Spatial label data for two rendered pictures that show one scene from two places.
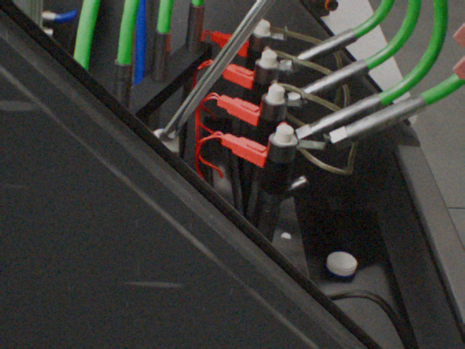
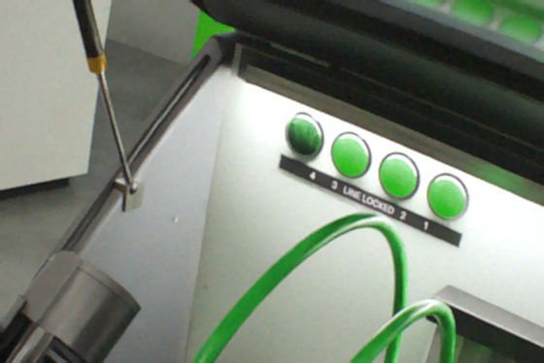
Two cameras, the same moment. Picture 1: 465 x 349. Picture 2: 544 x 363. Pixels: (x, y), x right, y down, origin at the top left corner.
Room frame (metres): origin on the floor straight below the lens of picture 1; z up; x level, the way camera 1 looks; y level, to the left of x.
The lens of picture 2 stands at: (1.29, -0.70, 1.81)
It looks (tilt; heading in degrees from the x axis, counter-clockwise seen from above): 23 degrees down; 131
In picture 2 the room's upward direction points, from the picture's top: 11 degrees clockwise
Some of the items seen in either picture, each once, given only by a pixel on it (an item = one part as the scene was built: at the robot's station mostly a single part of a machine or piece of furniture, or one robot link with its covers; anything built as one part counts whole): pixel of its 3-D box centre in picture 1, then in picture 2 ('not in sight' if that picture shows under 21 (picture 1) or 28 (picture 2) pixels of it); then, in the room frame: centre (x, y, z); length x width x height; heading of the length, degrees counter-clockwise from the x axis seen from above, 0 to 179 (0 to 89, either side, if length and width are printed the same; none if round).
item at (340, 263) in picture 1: (341, 264); not in sight; (0.98, -0.16, 0.84); 0.04 x 0.04 x 0.01
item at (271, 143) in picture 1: (277, 224); not in sight; (0.79, -0.06, 1.03); 0.05 x 0.03 x 0.21; 98
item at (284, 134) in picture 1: (282, 139); not in sight; (0.79, -0.05, 1.13); 0.02 x 0.02 x 0.03
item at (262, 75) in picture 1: (263, 143); not in sight; (0.95, -0.03, 1.03); 0.05 x 0.03 x 0.21; 98
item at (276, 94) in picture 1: (275, 99); not in sight; (0.87, -0.03, 1.13); 0.02 x 0.02 x 0.03
